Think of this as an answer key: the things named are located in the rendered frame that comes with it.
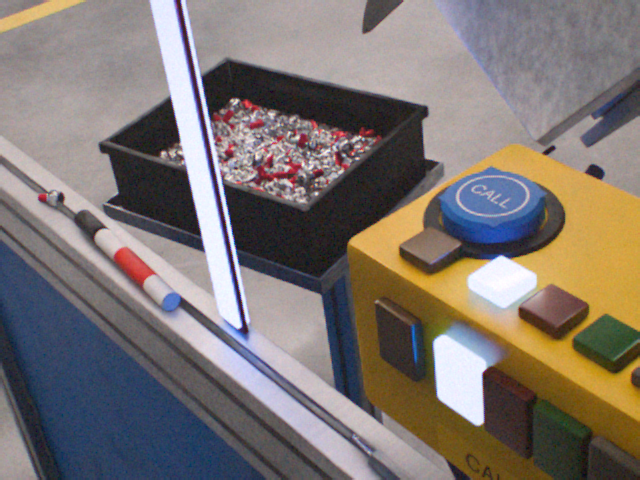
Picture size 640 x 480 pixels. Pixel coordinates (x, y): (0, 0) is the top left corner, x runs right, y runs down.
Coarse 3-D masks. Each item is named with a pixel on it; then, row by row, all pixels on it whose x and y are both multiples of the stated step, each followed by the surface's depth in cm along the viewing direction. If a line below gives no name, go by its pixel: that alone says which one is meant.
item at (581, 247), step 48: (432, 192) 46; (576, 192) 45; (624, 192) 44; (384, 240) 43; (528, 240) 42; (576, 240) 42; (624, 240) 42; (384, 288) 43; (432, 288) 41; (576, 288) 40; (624, 288) 40; (432, 336) 42; (480, 336) 39; (528, 336) 38; (384, 384) 47; (432, 384) 43; (528, 384) 38; (576, 384) 36; (624, 384) 36; (432, 432) 45; (480, 432) 42; (624, 432) 35
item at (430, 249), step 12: (432, 228) 43; (408, 240) 42; (420, 240) 42; (432, 240) 42; (444, 240) 42; (456, 240) 42; (408, 252) 42; (420, 252) 42; (432, 252) 42; (444, 252) 41; (456, 252) 42; (420, 264) 41; (432, 264) 41; (444, 264) 42
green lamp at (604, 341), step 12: (600, 324) 37; (612, 324) 37; (624, 324) 37; (576, 336) 37; (588, 336) 37; (600, 336) 37; (612, 336) 37; (624, 336) 37; (636, 336) 37; (576, 348) 37; (588, 348) 37; (600, 348) 36; (612, 348) 36; (624, 348) 36; (636, 348) 36; (600, 360) 36; (612, 360) 36; (624, 360) 36
